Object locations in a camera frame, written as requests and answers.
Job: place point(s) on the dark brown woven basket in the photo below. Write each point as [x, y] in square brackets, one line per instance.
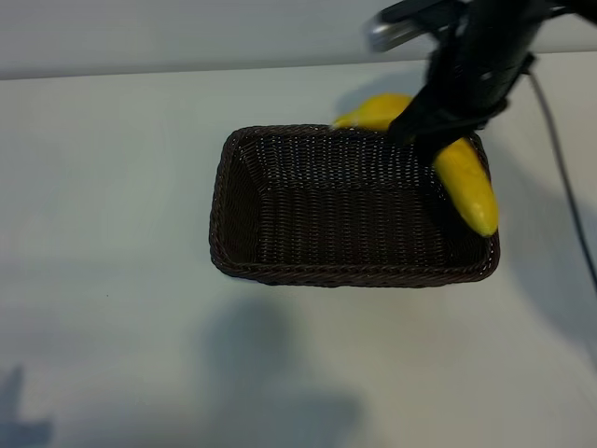
[345, 224]

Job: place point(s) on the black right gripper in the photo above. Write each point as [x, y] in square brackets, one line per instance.
[480, 60]

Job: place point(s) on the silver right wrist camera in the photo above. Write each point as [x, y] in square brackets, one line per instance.
[392, 32]

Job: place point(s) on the yellow banana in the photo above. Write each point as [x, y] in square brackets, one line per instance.
[468, 186]

